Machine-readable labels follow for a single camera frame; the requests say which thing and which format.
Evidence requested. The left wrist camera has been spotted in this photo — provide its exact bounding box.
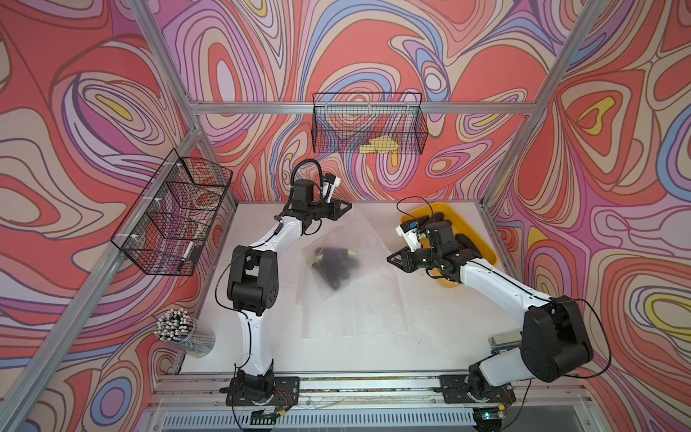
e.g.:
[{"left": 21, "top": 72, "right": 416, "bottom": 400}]
[{"left": 321, "top": 173, "right": 341, "bottom": 203}]

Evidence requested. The left black wire basket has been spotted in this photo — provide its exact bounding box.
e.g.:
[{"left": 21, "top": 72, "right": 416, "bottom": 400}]
[{"left": 111, "top": 149, "right": 233, "bottom": 276}]

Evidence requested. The yellow item in basket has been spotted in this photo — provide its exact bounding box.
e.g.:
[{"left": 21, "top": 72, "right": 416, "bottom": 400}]
[{"left": 358, "top": 136, "right": 401, "bottom": 154}]

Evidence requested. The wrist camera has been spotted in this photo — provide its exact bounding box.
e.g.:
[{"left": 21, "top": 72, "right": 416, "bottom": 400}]
[
  {"left": 321, "top": 173, "right": 341, "bottom": 203},
  {"left": 395, "top": 219, "right": 421, "bottom": 252}
]

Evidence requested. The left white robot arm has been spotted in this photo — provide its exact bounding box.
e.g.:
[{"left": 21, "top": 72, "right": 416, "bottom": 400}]
[{"left": 227, "top": 174, "right": 352, "bottom": 378}]

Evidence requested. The back black wire basket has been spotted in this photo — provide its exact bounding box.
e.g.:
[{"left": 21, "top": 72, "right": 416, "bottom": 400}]
[{"left": 311, "top": 90, "right": 428, "bottom": 156}]

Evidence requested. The clear zip-top bag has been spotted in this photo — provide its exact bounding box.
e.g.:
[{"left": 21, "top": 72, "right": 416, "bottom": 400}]
[{"left": 296, "top": 208, "right": 399, "bottom": 306}]

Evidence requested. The dark purple eggplant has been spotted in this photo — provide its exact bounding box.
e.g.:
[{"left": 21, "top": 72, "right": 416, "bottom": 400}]
[{"left": 320, "top": 260, "right": 351, "bottom": 290}]

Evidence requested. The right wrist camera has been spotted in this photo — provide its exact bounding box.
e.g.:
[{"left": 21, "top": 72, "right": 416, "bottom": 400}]
[{"left": 395, "top": 219, "right": 421, "bottom": 252}]

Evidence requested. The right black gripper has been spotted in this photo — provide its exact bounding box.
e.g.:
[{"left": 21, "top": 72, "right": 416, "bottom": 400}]
[{"left": 385, "top": 245, "right": 441, "bottom": 274}]

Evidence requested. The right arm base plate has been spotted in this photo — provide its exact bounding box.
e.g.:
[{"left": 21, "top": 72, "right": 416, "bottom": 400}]
[{"left": 434, "top": 374, "right": 516, "bottom": 406}]

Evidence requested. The yellow plastic tray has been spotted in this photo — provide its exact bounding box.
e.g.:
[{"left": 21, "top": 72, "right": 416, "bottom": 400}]
[{"left": 387, "top": 205, "right": 501, "bottom": 293}]

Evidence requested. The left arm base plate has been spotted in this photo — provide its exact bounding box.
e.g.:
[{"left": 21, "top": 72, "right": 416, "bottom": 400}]
[{"left": 220, "top": 375, "right": 301, "bottom": 408}]

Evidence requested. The clear cup of sticks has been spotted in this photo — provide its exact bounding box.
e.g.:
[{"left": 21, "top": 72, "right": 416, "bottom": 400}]
[{"left": 154, "top": 309, "right": 216, "bottom": 358}]

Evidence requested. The black wire basket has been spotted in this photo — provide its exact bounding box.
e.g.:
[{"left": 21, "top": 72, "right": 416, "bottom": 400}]
[
  {"left": 111, "top": 149, "right": 233, "bottom": 276},
  {"left": 311, "top": 90, "right": 428, "bottom": 156}
]

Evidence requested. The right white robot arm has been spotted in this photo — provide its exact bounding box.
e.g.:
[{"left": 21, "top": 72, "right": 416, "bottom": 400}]
[{"left": 387, "top": 218, "right": 594, "bottom": 402}]

